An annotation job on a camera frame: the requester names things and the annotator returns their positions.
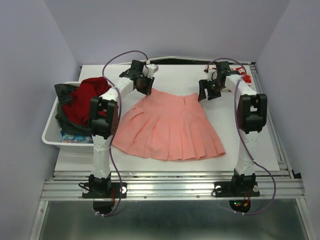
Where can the dark red skirt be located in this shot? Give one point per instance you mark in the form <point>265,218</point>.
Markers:
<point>85,100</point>

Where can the red poppy print skirt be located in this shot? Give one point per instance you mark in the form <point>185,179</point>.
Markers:
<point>246,76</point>

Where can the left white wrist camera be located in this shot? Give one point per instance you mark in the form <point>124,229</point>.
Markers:
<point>150,70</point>

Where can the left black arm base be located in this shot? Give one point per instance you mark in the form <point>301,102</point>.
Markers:
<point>94,191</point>

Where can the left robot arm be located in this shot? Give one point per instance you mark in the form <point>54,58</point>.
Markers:
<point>104,116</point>

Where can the pink skirt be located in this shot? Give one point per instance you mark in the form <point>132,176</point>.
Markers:
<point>168,127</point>

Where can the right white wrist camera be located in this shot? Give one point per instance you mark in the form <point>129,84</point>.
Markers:
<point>211,73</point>

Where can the aluminium frame rail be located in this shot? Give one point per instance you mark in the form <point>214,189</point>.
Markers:
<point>153,186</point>

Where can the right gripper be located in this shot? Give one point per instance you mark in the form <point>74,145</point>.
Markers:
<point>203,84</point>

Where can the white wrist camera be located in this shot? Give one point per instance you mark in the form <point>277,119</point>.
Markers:
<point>150,70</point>
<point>211,73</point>

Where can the dark green garment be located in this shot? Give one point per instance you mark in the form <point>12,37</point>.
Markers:
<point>65,124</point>

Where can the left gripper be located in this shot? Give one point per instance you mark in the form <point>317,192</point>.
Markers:
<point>147,89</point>

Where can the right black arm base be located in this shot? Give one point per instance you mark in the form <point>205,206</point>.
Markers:
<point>226,189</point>

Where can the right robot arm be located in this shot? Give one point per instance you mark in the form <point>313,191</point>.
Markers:
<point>250,112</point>

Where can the white plastic bin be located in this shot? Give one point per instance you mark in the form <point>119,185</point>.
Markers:
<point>52,136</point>

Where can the light blue garment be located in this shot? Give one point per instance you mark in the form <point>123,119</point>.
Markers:
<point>75,138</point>

